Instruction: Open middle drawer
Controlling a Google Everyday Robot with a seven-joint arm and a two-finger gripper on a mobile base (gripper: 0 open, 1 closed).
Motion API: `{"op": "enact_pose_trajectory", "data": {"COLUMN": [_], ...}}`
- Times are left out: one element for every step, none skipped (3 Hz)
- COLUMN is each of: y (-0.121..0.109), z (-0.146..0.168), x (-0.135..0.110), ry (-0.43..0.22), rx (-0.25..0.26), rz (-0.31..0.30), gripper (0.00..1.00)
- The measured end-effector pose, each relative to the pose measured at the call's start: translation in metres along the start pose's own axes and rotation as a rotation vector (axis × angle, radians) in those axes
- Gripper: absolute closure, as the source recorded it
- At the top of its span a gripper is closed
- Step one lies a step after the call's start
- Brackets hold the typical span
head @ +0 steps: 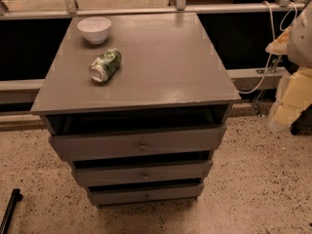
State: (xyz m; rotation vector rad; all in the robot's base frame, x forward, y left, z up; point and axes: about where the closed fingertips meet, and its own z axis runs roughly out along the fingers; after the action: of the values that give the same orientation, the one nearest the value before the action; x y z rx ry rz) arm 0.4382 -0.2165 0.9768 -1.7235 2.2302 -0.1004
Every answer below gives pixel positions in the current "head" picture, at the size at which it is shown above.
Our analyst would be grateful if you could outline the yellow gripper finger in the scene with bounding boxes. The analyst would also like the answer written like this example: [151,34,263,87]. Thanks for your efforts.
[265,28,290,55]
[268,66,312,131]

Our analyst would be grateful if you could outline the grey drawer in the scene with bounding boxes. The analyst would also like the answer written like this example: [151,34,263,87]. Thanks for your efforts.
[73,160,213,187]
[88,183,204,206]
[50,124,226,161]

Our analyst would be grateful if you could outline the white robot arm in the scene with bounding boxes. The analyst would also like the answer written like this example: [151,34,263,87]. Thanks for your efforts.
[265,3,312,131]

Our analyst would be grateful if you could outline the grey top drawer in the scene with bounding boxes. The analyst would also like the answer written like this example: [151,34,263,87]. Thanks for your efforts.
[50,124,226,161]

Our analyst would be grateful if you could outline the grey drawer cabinet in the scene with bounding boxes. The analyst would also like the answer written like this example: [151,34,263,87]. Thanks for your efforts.
[31,13,240,206]

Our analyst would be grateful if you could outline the grey bottom drawer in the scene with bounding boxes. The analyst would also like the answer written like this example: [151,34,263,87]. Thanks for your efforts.
[88,183,204,206]

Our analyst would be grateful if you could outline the dark cabinet at right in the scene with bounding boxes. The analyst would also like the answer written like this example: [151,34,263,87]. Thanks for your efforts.
[291,105,312,135]

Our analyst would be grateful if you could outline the green soda can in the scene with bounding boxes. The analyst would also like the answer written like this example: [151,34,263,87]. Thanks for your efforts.
[89,48,122,83]

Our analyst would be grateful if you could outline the white ceramic bowl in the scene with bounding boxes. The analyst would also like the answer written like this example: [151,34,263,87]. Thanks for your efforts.
[77,17,111,44]

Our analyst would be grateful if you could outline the black bar on floor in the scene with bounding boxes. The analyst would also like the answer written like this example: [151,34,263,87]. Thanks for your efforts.
[0,188,22,234]

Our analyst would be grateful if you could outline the metal railing frame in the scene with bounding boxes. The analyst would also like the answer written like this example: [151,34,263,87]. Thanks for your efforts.
[0,0,312,105]

